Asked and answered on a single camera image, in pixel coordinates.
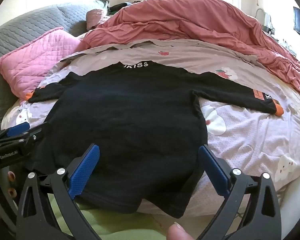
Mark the light green cloth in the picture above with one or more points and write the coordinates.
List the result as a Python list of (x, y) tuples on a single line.
[(107, 222)]

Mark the salmon red duvet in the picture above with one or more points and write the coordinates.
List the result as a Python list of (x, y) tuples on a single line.
[(190, 22)]

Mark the grey quilted headboard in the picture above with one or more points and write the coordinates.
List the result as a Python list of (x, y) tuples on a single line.
[(15, 27)]

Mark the pink quilted blanket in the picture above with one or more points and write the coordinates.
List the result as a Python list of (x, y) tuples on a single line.
[(40, 55)]

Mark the printed pale bedsheet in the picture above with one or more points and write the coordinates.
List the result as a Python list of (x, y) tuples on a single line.
[(252, 135)]

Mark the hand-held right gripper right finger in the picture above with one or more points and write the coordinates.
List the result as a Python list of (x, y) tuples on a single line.
[(213, 170)]

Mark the small dusty pink pillow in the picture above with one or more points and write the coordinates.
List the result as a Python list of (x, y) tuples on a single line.
[(97, 17)]

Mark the brown round knob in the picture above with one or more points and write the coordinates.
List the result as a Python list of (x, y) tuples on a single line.
[(10, 176), (12, 193)]

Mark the dark green cloth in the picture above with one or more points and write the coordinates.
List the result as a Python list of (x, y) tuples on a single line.
[(118, 7)]

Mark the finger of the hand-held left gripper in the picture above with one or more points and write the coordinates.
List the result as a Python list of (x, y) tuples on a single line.
[(17, 129), (38, 131)]

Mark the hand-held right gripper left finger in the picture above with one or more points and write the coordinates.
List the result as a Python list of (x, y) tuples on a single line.
[(86, 170)]

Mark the black long-sleeved shirt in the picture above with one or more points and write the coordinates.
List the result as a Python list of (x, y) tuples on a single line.
[(127, 120)]

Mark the person's right hand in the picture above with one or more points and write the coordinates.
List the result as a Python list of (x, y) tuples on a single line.
[(178, 233)]

